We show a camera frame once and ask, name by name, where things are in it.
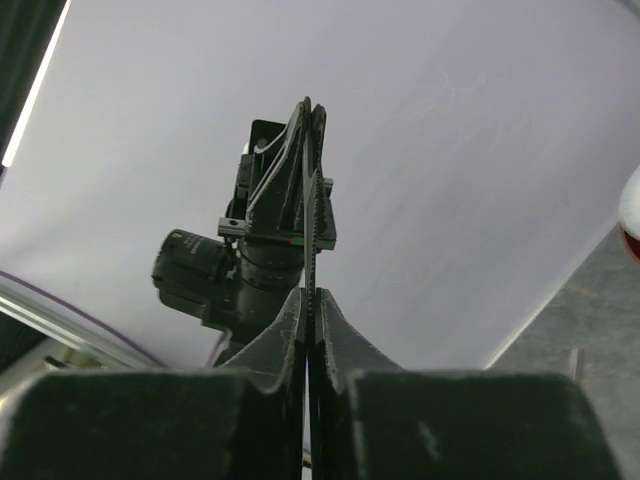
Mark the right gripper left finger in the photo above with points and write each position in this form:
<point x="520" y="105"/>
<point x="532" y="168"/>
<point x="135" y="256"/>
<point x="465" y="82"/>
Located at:
<point x="241" y="420"/>

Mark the black handled comb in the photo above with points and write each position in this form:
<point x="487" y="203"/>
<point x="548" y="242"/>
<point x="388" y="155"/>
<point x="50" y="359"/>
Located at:
<point x="312" y="221"/>

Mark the red round tray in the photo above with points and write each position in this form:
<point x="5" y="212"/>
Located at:
<point x="631" y="244"/>

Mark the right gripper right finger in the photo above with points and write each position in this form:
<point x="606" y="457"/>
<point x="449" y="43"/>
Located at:
<point x="376" y="420"/>

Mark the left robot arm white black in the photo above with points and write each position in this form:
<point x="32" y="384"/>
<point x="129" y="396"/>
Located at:
<point x="236" y="287"/>

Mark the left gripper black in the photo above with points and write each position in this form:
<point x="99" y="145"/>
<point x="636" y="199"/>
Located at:
<point x="267" y="203"/>

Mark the white paper plate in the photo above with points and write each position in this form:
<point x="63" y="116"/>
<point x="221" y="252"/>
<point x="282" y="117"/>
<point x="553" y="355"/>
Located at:
<point x="629" y="205"/>

